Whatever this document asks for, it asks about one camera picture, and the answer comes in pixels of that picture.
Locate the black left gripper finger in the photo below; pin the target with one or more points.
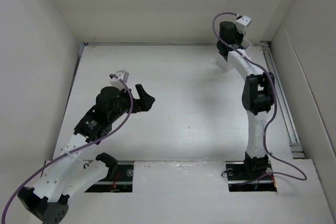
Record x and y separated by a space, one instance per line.
145 102
143 96

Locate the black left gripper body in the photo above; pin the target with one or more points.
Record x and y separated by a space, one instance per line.
124 106

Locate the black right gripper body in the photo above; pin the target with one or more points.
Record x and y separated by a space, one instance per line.
239 36

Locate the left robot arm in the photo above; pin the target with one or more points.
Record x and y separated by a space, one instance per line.
79 168

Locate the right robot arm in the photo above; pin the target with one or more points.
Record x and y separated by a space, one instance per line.
257 97

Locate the white three-compartment organizer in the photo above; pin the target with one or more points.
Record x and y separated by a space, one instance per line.
229 59

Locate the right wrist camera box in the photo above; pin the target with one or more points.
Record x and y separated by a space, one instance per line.
242 22

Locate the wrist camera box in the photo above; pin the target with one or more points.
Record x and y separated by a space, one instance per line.
122 75
242 22

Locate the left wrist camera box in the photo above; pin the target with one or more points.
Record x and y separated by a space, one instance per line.
122 75

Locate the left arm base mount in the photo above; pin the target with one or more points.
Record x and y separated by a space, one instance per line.
120 181

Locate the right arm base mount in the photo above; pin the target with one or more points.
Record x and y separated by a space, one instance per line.
241 180

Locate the aluminium rail right side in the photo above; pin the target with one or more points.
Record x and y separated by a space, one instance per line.
293 138

